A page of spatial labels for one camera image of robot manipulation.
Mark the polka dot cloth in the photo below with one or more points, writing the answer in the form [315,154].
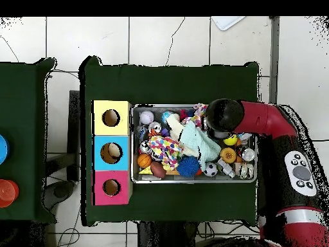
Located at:
[164,149]
[196,120]

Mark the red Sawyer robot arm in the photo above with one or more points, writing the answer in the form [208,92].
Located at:
[264,118]

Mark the shallow clear mesh bin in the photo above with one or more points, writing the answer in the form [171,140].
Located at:
[158,110]

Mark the wooden box with three holes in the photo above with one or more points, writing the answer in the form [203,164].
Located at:
[113,128]

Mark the cream knit cloth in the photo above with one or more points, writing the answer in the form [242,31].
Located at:
[174,127]

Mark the white baseball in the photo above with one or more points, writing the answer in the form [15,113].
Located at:
[146,117]

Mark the small orange basketball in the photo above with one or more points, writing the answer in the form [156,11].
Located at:
[144,160]

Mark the small brown football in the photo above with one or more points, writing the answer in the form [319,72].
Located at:
[158,169]

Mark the mint green knit cloth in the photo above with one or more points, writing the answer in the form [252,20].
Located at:
[198,144]

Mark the blue spiky ball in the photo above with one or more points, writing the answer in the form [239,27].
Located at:
[188,166]

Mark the small soccer ball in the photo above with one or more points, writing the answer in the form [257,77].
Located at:
[210,169]

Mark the yellow smiley ball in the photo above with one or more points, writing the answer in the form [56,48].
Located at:
[230,141]

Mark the white flat tray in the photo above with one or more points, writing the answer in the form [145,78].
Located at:
[226,21]

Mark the dark green side table cloth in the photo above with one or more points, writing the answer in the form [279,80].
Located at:
[23,103]

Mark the blue plastic cup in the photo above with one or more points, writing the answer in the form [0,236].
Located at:
[3,149]

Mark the red plastic cup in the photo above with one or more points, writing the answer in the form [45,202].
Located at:
[7,193]

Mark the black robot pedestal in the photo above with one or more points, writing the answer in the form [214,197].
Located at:
[159,235]

